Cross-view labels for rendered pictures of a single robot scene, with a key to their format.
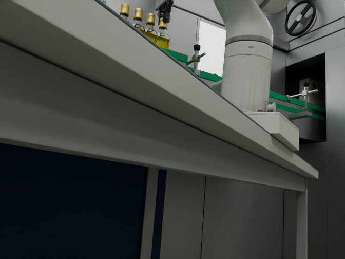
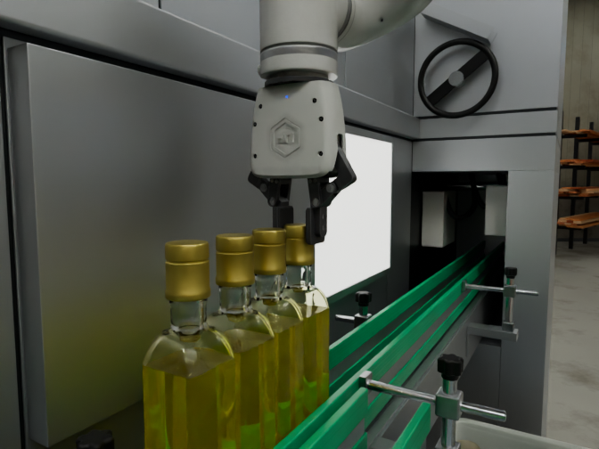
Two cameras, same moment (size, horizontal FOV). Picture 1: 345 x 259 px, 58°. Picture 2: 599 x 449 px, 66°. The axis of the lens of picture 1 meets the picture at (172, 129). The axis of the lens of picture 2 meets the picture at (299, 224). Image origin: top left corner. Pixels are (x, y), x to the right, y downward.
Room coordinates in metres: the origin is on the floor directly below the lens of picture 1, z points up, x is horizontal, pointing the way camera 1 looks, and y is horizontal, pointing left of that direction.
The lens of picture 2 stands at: (0.79, 0.34, 1.38)
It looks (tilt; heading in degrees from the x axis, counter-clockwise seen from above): 5 degrees down; 329
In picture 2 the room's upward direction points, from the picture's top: straight up
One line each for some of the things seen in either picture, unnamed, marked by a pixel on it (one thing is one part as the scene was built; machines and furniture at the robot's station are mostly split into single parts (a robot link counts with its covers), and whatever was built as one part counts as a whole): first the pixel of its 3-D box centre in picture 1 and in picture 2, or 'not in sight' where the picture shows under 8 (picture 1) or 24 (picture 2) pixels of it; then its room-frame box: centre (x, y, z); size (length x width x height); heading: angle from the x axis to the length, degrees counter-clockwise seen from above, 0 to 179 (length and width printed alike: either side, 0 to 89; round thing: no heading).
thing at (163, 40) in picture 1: (159, 57); (298, 375); (1.23, 0.08, 1.16); 0.06 x 0.06 x 0.21; 27
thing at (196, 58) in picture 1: (192, 62); (428, 404); (1.15, -0.06, 1.12); 0.17 x 0.03 x 0.12; 28
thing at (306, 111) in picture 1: (301, 105); (497, 313); (1.46, -0.62, 1.07); 0.17 x 0.05 x 0.23; 28
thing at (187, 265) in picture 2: (125, 10); (187, 269); (1.14, 0.23, 1.31); 0.04 x 0.04 x 0.04
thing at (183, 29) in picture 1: (190, 47); (297, 216); (1.45, -0.06, 1.32); 0.90 x 0.03 x 0.34; 118
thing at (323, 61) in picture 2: not in sight; (297, 69); (1.23, 0.08, 1.50); 0.09 x 0.08 x 0.03; 27
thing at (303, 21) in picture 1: (301, 18); (457, 79); (1.67, -0.71, 1.66); 0.21 x 0.05 x 0.21; 28
